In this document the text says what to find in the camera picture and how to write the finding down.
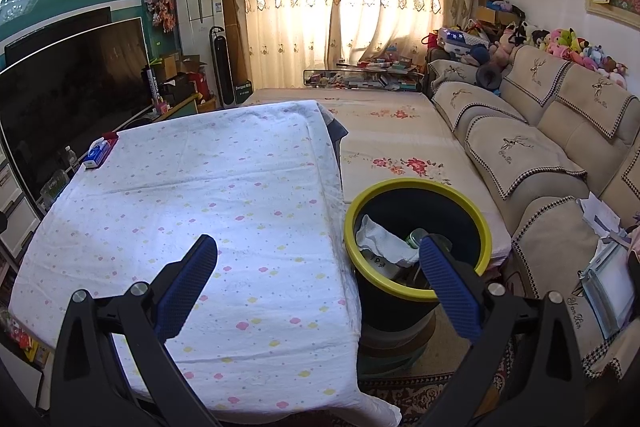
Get pile of plush toys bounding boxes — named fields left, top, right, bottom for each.
left=495, top=22, right=628, bottom=90

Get smaller black television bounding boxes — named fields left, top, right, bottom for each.
left=4, top=6, right=112, bottom=52

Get black bin with yellow rim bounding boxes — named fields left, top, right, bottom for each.
left=344, top=178, right=490, bottom=348

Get loose white papers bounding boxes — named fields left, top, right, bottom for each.
left=580, top=192, right=626, bottom=238

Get black and white tube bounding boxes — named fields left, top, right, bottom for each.
left=144, top=66, right=163, bottom=105

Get beige sofa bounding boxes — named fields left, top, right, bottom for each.
left=427, top=44, right=640, bottom=380

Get red fire extinguisher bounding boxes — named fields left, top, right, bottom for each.
left=189, top=72, right=211, bottom=102

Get open cardboard box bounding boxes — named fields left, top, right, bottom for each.
left=152, top=53, right=180, bottom=80

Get white dotted tablecloth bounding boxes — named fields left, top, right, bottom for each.
left=7, top=99, right=403, bottom=427

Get white drawer cabinet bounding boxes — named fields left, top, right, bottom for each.
left=0, top=147, right=41, bottom=258

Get white standing air conditioner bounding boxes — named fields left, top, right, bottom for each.
left=173, top=0, right=226, bottom=110

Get pink backpack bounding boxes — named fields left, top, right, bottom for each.
left=625, top=227, right=640, bottom=268

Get large black television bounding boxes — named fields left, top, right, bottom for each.
left=0, top=18, right=151, bottom=208

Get black tower fan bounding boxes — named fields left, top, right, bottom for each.
left=209, top=26, right=236, bottom=110

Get glass coffee table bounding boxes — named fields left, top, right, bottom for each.
left=302, top=62, right=426, bottom=94

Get clear file folder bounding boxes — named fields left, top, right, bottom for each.
left=580, top=239, right=636, bottom=340

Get artificial flower decoration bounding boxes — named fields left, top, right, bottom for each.
left=144, top=0, right=177, bottom=32

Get blue tissue pack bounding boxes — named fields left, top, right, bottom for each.
left=82, top=142, right=112, bottom=168

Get dark blue cloth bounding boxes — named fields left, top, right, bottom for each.
left=322, top=107, right=349, bottom=152

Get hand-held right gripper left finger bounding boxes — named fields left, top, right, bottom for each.
left=50, top=234, right=221, bottom=427

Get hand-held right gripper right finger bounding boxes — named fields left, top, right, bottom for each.
left=419, top=234, right=588, bottom=427

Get floral cream mattress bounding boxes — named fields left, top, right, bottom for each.
left=240, top=88, right=513, bottom=268

